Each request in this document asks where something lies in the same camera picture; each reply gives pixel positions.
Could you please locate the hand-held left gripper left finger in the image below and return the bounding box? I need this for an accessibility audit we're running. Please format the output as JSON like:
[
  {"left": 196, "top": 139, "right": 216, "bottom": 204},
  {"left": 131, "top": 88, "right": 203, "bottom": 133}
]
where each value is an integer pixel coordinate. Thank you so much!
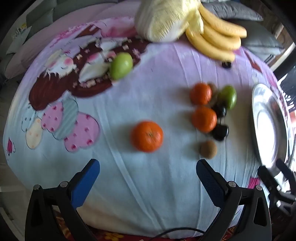
[{"left": 25, "top": 159, "right": 100, "bottom": 241}]

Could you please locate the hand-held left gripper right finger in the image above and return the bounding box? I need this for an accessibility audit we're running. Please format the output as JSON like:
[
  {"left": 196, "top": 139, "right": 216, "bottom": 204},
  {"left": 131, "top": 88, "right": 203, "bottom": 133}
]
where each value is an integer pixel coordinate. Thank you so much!
[{"left": 196, "top": 159, "right": 272, "bottom": 241}]

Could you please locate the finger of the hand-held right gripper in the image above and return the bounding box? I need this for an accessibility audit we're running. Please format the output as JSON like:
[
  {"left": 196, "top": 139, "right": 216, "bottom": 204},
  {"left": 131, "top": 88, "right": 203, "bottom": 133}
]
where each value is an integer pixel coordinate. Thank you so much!
[
  {"left": 275, "top": 159, "right": 296, "bottom": 193},
  {"left": 257, "top": 166, "right": 293, "bottom": 216}
]

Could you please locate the round steel plate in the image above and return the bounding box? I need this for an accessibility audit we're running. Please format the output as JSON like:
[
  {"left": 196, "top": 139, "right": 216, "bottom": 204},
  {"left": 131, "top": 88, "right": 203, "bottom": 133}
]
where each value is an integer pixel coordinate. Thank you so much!
[{"left": 248, "top": 83, "right": 294, "bottom": 173}]

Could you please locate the orange mandarin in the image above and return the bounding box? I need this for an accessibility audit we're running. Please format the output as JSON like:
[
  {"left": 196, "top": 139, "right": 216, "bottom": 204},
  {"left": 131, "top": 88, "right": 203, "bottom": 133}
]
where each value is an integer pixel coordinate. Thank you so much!
[
  {"left": 130, "top": 120, "right": 164, "bottom": 153},
  {"left": 191, "top": 106, "right": 218, "bottom": 132},
  {"left": 190, "top": 83, "right": 212, "bottom": 105}
]

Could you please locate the large oval green fruit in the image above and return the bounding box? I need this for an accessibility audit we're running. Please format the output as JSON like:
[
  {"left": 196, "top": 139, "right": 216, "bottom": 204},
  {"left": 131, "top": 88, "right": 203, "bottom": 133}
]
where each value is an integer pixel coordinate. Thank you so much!
[{"left": 217, "top": 85, "right": 237, "bottom": 110}]

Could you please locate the small round green fruit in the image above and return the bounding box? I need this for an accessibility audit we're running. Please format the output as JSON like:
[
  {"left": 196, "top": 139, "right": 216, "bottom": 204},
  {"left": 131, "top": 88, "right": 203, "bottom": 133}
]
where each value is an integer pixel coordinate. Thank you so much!
[{"left": 110, "top": 52, "right": 134, "bottom": 80}]

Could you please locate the red floral cloth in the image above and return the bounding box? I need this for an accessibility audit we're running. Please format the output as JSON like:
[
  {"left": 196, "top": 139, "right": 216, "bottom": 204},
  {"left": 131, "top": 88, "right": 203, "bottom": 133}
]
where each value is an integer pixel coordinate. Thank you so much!
[{"left": 58, "top": 218, "right": 232, "bottom": 241}]

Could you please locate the printed pink cartoon blanket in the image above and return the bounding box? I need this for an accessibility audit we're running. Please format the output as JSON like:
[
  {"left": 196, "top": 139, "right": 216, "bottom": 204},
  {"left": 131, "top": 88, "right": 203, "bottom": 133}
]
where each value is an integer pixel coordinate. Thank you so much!
[{"left": 3, "top": 16, "right": 296, "bottom": 238}]

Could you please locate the grey leather cushion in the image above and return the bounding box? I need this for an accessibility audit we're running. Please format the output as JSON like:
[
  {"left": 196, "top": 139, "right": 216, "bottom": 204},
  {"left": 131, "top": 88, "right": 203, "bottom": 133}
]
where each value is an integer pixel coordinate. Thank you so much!
[{"left": 240, "top": 35, "right": 285, "bottom": 56}]

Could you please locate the yellow banana bunch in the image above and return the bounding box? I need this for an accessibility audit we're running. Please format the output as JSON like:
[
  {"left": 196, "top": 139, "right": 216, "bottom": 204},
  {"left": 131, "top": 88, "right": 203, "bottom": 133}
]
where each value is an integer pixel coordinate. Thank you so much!
[{"left": 185, "top": 5, "right": 247, "bottom": 62}]

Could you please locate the pale grey pillow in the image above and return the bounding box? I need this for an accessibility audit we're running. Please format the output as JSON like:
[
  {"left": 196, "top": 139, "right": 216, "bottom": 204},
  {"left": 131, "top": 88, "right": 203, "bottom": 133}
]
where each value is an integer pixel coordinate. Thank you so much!
[{"left": 6, "top": 25, "right": 31, "bottom": 55}]

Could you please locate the grey fabric cushion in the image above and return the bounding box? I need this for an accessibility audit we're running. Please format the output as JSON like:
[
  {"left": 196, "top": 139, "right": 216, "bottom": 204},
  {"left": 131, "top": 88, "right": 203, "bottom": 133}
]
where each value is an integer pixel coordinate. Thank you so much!
[{"left": 209, "top": 1, "right": 264, "bottom": 21}]

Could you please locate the napa cabbage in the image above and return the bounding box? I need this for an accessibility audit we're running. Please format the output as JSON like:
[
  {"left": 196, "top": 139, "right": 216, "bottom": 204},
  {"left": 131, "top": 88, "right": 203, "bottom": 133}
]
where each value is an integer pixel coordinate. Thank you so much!
[{"left": 135, "top": 0, "right": 205, "bottom": 43}]

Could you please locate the grey sofa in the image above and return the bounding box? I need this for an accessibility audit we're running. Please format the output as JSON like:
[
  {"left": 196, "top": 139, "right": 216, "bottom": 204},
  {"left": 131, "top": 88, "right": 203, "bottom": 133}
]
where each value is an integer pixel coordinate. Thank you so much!
[{"left": 0, "top": 0, "right": 70, "bottom": 77}]

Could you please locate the black cable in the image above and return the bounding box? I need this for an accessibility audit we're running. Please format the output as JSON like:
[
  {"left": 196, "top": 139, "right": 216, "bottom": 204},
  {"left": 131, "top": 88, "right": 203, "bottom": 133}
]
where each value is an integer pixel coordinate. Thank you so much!
[{"left": 153, "top": 228, "right": 206, "bottom": 239}]

